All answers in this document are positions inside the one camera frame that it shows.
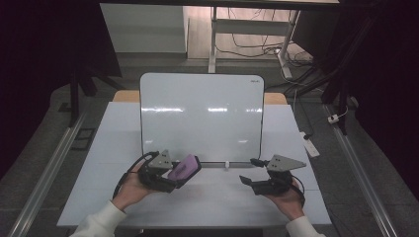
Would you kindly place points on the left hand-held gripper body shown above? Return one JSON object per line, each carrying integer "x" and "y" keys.
{"x": 156, "y": 174}

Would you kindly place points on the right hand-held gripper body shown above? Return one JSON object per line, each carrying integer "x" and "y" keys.
{"x": 278, "y": 182}

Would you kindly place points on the purple and black whiteboard eraser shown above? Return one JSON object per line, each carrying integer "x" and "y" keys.
{"x": 184, "y": 168}

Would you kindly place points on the white whiteboard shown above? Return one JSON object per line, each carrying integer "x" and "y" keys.
{"x": 210, "y": 118}

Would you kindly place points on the person's right hand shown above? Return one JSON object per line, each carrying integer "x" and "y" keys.
{"x": 286, "y": 204}

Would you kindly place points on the person's left hand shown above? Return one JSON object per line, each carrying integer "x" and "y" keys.
{"x": 131, "y": 191}

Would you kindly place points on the white whiteboard stand foot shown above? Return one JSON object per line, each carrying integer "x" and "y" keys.
{"x": 227, "y": 165}

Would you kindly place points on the white power strip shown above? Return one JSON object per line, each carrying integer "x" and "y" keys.
{"x": 310, "y": 144}

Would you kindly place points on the wooden table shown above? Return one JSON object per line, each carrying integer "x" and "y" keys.
{"x": 126, "y": 96}

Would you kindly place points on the small white plug adapter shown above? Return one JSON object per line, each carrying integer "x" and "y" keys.
{"x": 333, "y": 118}

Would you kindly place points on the black metal stand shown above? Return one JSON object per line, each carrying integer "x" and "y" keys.
{"x": 342, "y": 85}
{"x": 75, "y": 98}

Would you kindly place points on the white cabinet panel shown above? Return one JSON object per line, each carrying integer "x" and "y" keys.
{"x": 145, "y": 29}

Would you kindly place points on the dark curtain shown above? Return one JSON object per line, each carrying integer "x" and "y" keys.
{"x": 388, "y": 82}
{"x": 39, "y": 59}

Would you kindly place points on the black rectangular floor frame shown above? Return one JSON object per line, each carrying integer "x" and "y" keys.
{"x": 84, "y": 139}

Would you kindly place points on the aluminium rail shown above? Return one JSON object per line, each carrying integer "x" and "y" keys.
{"x": 359, "y": 168}
{"x": 49, "y": 171}

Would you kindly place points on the white desk frame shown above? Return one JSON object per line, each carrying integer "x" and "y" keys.
{"x": 250, "y": 27}

